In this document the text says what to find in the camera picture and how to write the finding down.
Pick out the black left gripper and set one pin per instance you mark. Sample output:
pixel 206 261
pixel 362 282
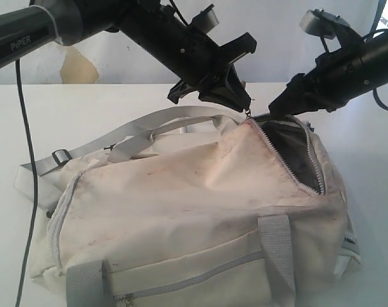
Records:
pixel 202 65

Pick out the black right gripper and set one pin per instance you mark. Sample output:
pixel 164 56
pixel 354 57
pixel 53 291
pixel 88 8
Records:
pixel 326 87

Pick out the white canvas backpack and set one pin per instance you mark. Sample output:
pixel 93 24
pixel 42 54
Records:
pixel 239 212

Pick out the black capped white marker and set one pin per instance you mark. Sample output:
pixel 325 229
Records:
pixel 185 130

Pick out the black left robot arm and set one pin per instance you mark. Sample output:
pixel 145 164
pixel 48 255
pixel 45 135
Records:
pixel 68 23

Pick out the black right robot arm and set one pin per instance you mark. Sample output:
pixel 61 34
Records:
pixel 373 53

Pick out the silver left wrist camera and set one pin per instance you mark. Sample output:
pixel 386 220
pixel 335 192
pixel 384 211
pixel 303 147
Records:
pixel 206 20

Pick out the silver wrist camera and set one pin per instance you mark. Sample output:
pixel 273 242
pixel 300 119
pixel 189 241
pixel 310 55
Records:
pixel 206 20
pixel 326 25

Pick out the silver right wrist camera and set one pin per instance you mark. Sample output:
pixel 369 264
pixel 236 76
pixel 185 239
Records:
pixel 326 25

